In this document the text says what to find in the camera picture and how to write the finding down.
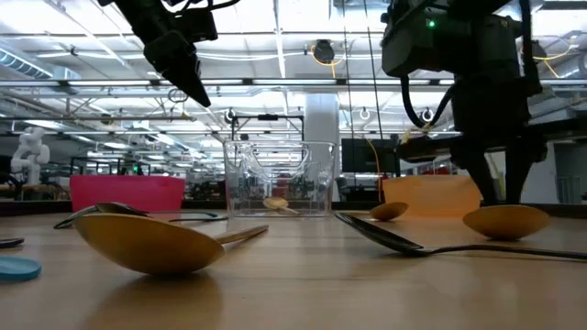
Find red plastic bin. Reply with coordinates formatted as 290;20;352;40
69;174;187;214

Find black monitor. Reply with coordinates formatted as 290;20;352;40
340;137;401;176

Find black metal table frame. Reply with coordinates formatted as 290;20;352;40
0;199;587;219

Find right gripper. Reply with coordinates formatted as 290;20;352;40
395;76;550;207

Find orange plastic bin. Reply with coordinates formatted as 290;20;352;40
382;174;483;218

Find white pillar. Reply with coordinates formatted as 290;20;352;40
304;93;341;203

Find black ceiling cable reel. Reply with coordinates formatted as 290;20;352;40
313;38;337;65

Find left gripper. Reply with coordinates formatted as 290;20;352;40
97;0;240;109

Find wooden spoons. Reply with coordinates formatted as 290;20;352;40
262;196;302;216

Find clear plastic bin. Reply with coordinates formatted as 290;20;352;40
223;139;337;218

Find black gantry frame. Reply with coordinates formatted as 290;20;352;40
230;114;305;142

